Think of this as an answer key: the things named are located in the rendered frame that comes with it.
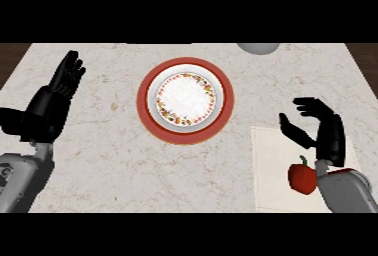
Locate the grey round object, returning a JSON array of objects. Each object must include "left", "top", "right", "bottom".
[{"left": 236, "top": 43, "right": 281, "bottom": 56}]

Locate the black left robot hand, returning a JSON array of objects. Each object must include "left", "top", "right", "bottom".
[{"left": 0, "top": 50, "right": 87, "bottom": 145}]

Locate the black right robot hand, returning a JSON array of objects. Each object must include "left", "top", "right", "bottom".
[{"left": 278, "top": 96, "right": 347, "bottom": 168}]

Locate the red bell pepper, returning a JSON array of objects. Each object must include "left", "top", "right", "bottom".
[{"left": 287, "top": 155, "right": 319, "bottom": 196}]

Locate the pale beige placemat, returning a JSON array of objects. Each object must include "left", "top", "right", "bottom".
[{"left": 250, "top": 125, "right": 365, "bottom": 214}]

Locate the red rimmed white plate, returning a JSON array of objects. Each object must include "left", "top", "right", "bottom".
[{"left": 136, "top": 56, "right": 236, "bottom": 146}]

